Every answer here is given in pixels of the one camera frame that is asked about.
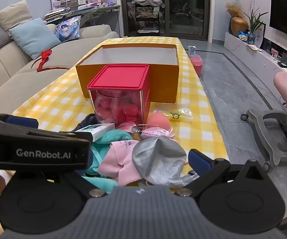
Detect glass sliding door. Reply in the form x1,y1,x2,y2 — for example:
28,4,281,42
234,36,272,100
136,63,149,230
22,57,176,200
120,0,211,41

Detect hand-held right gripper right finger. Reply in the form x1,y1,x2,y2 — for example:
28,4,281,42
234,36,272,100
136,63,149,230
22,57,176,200
176,149,269,200

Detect orange cardboard box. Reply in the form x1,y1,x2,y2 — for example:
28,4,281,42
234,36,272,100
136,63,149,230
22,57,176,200
75,43,180,104

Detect pink plastic basket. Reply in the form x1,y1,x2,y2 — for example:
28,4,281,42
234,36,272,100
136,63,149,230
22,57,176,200
189,56,204,77

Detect green potted plant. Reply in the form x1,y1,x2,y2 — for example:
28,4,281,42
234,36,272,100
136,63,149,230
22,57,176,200
244,7,269,33

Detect pink tassel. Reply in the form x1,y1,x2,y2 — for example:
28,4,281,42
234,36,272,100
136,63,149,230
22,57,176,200
116,121,144,135

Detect light blue cushion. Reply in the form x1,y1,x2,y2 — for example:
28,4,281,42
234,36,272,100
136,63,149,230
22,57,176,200
9,18,62,60

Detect beige cushion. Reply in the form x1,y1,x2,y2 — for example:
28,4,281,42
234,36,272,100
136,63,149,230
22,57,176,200
0,0,34,33

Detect dried flower bunch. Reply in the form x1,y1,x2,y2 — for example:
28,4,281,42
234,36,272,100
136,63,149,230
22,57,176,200
225,2,244,18

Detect pink cloth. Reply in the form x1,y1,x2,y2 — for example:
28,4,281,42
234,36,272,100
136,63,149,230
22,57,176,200
97,139,147,188

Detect small white teal box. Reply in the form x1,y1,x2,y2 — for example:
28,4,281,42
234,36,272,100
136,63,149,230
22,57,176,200
75,123,116,141

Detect printed blue pillow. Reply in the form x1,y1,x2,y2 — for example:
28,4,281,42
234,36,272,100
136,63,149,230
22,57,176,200
55,15,82,42

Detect black shelf cart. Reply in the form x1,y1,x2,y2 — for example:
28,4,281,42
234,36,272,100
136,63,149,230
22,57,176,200
133,0,166,34

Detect red lidded clear container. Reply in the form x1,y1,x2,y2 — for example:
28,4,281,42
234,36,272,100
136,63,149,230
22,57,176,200
87,64,151,128

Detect white television cabinet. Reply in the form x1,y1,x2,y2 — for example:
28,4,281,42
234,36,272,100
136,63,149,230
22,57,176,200
224,31,287,80

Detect blue snack packets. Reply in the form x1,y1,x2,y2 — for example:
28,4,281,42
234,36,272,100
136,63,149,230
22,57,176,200
237,31,256,44

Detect teal fabric pouch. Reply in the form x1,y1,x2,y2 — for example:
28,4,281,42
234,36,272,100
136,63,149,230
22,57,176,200
82,129,134,193

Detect silver cloth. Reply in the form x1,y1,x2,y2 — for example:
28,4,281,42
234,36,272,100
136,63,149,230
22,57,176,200
131,137,200,188

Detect yellow plastic bag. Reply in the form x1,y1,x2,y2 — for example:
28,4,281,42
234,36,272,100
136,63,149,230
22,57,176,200
155,107,193,121

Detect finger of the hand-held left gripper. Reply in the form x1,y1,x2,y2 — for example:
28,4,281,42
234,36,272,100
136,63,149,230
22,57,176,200
0,110,39,131

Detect beige sofa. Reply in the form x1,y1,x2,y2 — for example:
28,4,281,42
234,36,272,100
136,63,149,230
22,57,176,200
0,24,120,116

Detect dark navy cloth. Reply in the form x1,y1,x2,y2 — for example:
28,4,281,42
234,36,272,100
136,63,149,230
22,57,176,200
74,113,97,130

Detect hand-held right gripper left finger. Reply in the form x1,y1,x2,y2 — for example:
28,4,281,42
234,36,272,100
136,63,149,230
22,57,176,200
43,152,107,198

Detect gold vase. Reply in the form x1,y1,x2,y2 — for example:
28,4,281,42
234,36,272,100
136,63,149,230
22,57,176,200
230,17,248,37

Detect pink silk pouch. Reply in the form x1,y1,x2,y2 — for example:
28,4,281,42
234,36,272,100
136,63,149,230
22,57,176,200
139,127,176,140

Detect coral sponge ball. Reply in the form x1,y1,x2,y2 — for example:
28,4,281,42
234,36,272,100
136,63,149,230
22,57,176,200
147,112,171,130

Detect yellow checked tablecloth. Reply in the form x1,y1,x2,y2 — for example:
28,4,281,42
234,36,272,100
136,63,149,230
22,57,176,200
13,36,230,188

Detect black picture frame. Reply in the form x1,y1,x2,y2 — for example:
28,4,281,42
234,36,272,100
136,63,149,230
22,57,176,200
254,22,267,48

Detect red ribbon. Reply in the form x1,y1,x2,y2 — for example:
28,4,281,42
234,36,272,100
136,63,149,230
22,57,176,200
31,49,71,72

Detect cluttered grey desk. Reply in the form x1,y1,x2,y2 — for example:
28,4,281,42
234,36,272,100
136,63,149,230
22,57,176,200
43,4,121,28

